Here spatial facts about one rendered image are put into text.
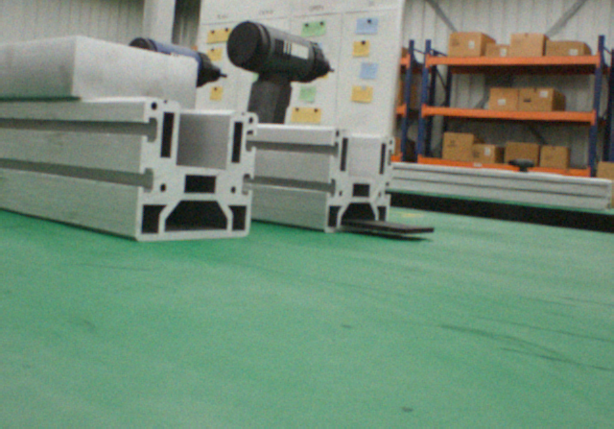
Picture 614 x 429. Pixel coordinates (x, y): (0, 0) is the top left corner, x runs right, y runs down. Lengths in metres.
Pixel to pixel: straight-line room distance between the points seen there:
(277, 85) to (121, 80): 0.38
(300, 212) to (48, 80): 0.22
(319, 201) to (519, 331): 0.32
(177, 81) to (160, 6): 8.77
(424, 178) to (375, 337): 1.87
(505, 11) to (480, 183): 9.95
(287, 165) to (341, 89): 3.22
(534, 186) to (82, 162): 1.63
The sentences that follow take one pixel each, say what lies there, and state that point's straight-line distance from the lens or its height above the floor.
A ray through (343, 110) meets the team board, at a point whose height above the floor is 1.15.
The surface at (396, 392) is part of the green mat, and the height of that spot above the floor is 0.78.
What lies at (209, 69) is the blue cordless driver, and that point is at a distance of 1.07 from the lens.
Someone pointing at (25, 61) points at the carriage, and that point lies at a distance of 0.51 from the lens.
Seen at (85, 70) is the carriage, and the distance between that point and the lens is 0.46.
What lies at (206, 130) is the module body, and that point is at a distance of 0.47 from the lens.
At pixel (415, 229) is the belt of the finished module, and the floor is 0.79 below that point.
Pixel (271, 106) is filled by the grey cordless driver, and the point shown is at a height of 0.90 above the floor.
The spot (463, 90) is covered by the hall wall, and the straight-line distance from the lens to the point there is 11.84.
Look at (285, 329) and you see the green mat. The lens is 0.22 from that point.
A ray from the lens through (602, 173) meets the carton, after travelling 2.40.
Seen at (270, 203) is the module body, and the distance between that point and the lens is 0.58.
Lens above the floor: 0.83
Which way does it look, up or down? 3 degrees down
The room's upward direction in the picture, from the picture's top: 5 degrees clockwise
